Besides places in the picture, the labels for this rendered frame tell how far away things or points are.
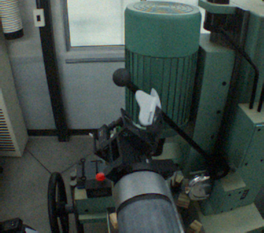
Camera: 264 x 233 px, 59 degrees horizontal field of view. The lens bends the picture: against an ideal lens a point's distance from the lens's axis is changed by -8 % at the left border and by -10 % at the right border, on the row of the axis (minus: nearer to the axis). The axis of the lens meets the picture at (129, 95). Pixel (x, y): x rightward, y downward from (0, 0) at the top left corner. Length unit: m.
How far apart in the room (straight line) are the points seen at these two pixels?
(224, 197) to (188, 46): 0.42
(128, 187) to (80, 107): 2.02
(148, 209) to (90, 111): 2.07
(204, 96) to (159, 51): 0.18
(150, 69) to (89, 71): 1.61
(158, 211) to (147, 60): 0.33
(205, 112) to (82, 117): 1.83
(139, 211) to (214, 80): 0.40
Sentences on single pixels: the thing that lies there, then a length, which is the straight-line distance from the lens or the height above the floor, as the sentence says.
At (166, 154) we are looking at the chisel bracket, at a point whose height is 1.07.
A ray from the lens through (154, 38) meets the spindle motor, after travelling 0.51.
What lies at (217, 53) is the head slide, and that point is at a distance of 0.59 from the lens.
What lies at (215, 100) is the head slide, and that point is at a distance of 0.65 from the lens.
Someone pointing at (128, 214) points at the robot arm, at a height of 1.35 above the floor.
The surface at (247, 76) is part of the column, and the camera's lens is 0.61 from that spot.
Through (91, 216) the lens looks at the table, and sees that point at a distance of 0.88.
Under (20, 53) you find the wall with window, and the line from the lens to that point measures 2.20.
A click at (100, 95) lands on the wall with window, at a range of 2.24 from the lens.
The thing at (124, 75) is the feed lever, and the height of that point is 1.42.
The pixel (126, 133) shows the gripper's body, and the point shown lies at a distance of 0.39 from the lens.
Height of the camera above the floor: 1.62
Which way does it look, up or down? 31 degrees down
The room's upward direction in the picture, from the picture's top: straight up
